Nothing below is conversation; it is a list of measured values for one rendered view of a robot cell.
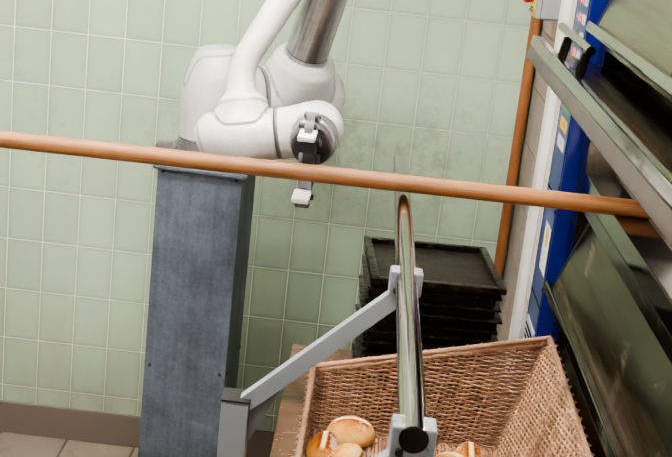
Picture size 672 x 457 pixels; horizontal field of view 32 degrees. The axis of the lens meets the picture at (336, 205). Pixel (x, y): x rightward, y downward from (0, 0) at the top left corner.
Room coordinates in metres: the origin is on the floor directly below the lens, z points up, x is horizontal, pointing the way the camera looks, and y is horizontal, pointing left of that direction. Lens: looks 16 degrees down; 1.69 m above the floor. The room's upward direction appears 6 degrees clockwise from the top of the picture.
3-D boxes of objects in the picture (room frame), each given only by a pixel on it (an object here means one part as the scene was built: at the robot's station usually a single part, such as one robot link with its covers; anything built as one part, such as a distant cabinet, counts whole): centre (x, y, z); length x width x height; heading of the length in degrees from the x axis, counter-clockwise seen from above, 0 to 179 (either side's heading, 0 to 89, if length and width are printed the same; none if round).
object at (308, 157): (2.14, 0.06, 1.20); 0.09 x 0.07 x 0.08; 178
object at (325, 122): (2.21, 0.06, 1.20); 0.09 x 0.06 x 0.09; 88
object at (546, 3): (2.87, -0.45, 1.46); 0.10 x 0.07 x 0.10; 179
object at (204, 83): (2.75, 0.30, 1.17); 0.18 x 0.16 x 0.22; 116
